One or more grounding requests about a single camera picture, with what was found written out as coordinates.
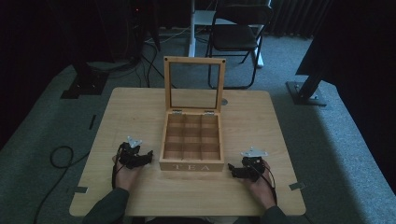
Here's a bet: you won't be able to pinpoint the person's right hand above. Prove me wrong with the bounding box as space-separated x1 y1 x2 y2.
244 159 278 210

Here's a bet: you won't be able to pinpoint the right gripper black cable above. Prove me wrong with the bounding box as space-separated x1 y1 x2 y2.
248 161 278 206

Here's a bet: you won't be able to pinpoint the bundle of floor cables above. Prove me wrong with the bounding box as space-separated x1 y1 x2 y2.
134 26 195 89

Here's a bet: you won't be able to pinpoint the dark curtain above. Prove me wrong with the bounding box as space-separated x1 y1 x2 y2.
268 0 334 39

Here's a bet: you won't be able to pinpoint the black stand with flat base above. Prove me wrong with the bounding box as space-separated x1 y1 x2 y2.
60 61 110 100

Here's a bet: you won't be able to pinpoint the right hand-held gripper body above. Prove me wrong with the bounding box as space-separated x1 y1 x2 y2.
239 146 270 182

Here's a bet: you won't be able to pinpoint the wooden tea box with lid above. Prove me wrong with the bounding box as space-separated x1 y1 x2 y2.
159 56 227 173

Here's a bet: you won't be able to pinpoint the black floor cable loop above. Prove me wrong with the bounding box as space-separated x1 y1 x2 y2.
32 145 92 224

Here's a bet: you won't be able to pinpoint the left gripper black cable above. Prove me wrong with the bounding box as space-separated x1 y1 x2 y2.
111 145 126 189

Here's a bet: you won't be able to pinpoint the person's left hand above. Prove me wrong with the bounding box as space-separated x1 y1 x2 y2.
112 155 143 191

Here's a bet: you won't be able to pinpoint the black slanted stand with base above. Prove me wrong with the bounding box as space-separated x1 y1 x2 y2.
285 36 331 107

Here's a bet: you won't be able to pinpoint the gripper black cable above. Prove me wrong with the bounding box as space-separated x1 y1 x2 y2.
111 145 126 189
248 161 278 206

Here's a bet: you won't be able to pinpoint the black folding chair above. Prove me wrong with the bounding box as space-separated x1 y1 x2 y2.
205 3 276 91

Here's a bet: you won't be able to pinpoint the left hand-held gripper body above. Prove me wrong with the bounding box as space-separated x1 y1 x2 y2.
118 135 149 170

